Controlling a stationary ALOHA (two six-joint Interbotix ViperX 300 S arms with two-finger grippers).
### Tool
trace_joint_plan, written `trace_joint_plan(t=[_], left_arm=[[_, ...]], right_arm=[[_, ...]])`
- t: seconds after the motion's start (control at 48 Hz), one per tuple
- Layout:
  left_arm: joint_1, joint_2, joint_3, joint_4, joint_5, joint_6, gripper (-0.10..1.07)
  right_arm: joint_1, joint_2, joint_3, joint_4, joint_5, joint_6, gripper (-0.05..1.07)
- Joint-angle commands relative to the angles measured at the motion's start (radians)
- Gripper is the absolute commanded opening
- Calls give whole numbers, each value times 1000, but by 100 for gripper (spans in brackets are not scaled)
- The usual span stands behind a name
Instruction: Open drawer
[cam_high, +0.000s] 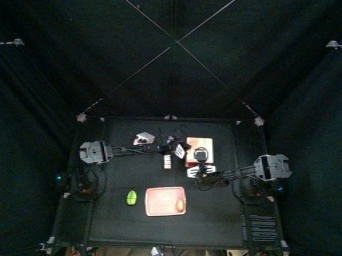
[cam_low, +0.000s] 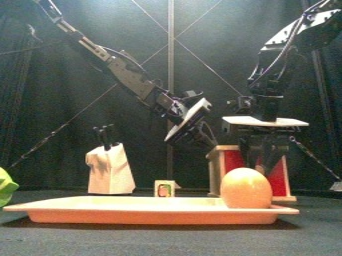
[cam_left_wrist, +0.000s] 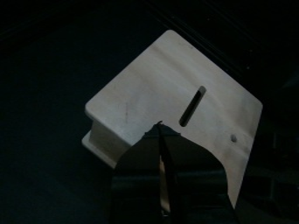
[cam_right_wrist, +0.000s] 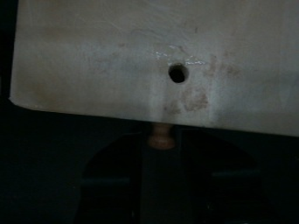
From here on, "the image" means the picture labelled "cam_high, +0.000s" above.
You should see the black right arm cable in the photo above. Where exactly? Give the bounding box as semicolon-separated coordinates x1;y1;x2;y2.
195;174;238;192

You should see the pink square tray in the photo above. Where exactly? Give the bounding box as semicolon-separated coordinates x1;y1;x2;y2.
144;186;188;217

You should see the grey white small object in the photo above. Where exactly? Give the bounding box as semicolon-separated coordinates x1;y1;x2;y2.
132;131;156;146

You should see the green oval toy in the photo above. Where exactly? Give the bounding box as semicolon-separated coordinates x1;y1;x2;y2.
126;189;139;207

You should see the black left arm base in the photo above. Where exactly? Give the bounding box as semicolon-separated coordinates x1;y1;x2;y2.
67;165;108;203

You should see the thin white cord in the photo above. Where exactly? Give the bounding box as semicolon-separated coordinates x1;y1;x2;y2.
81;0;236;116
124;0;262;118

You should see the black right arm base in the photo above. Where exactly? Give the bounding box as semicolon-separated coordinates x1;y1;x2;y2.
232;176;278;205

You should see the grey frame foot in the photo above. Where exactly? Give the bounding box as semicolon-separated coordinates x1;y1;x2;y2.
279;239;291;256
39;235;59;256

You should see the silver frame bracket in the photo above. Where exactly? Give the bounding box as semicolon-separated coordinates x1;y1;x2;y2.
0;38;25;47
325;39;342;50

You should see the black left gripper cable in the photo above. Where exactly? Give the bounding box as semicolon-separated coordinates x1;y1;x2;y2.
158;124;192;145

